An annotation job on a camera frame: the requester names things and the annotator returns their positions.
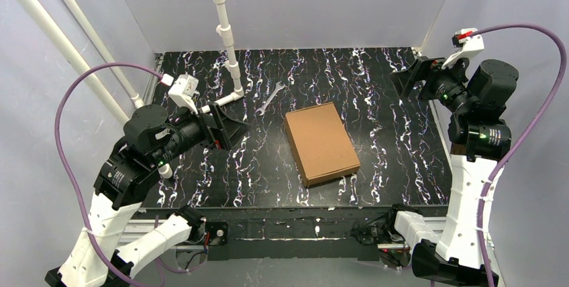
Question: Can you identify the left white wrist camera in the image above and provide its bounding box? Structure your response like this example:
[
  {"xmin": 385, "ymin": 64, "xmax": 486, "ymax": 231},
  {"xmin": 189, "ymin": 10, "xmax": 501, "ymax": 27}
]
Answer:
[{"xmin": 160, "ymin": 74, "xmax": 199, "ymax": 115}]

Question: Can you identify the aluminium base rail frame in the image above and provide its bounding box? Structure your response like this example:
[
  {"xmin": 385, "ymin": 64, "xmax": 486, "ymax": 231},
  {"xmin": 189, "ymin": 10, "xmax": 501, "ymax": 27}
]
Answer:
[{"xmin": 143, "ymin": 48, "xmax": 451, "ymax": 260}]

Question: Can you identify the purple cable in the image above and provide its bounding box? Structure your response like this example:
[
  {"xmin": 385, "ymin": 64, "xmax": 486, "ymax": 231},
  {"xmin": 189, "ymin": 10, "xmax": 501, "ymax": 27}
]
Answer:
[
  {"xmin": 54, "ymin": 62, "xmax": 192, "ymax": 287},
  {"xmin": 458, "ymin": 23, "xmax": 568, "ymax": 287}
]

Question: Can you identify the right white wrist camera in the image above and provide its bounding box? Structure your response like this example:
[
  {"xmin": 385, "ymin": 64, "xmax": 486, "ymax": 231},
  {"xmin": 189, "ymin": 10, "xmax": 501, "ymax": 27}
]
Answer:
[{"xmin": 442, "ymin": 27, "xmax": 484, "ymax": 69}]

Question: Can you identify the brown cardboard box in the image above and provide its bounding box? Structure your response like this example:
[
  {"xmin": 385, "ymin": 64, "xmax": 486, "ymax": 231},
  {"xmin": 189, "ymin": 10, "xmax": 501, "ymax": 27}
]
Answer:
[{"xmin": 284, "ymin": 102, "xmax": 361, "ymax": 188}]

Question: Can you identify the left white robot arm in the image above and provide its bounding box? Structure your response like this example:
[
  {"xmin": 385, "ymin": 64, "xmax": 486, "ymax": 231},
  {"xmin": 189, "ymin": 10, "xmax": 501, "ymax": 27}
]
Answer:
[{"xmin": 45, "ymin": 103, "xmax": 250, "ymax": 286}]

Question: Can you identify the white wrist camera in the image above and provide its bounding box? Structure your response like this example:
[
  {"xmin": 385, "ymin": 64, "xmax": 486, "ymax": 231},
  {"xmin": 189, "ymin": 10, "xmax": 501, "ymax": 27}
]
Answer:
[
  {"xmin": 160, "ymin": 74, "xmax": 199, "ymax": 115},
  {"xmin": 442, "ymin": 27, "xmax": 484, "ymax": 69}
]

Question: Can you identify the silver wrench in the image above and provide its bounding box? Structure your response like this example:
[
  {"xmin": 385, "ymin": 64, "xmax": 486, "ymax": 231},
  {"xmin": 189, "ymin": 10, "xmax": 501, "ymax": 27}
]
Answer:
[{"xmin": 255, "ymin": 82, "xmax": 287, "ymax": 116}]

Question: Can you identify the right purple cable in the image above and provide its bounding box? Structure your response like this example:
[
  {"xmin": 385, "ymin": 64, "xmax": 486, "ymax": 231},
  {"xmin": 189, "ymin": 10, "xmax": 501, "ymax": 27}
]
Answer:
[{"xmin": 458, "ymin": 23, "xmax": 568, "ymax": 287}]

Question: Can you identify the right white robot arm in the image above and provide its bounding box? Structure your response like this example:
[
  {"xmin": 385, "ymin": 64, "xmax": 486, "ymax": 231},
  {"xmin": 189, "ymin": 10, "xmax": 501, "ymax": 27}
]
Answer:
[{"xmin": 350, "ymin": 56, "xmax": 519, "ymax": 286}]

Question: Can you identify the white pvc pipe frame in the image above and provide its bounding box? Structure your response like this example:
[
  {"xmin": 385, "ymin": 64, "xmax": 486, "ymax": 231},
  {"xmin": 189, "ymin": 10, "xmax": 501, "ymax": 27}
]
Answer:
[{"xmin": 0, "ymin": 0, "xmax": 246, "ymax": 179}]

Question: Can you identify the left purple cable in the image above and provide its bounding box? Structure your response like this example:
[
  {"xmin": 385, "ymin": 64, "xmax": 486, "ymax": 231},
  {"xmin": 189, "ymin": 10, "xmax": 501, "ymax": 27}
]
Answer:
[{"xmin": 54, "ymin": 62, "xmax": 192, "ymax": 287}]

